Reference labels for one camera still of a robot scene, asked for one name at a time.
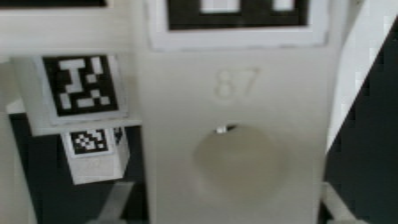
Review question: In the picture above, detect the white chair back part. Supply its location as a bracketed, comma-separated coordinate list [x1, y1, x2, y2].
[0, 0, 348, 224]

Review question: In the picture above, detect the white U-shaped fence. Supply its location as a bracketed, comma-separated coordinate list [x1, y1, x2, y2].
[327, 0, 398, 146]

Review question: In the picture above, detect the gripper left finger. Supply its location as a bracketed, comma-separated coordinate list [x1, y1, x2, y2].
[85, 182, 135, 224]

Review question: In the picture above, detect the white chair leg block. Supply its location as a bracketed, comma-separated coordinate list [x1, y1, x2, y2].
[61, 127, 130, 185]

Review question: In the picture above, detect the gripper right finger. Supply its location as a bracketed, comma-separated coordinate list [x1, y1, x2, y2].
[320, 182, 364, 224]

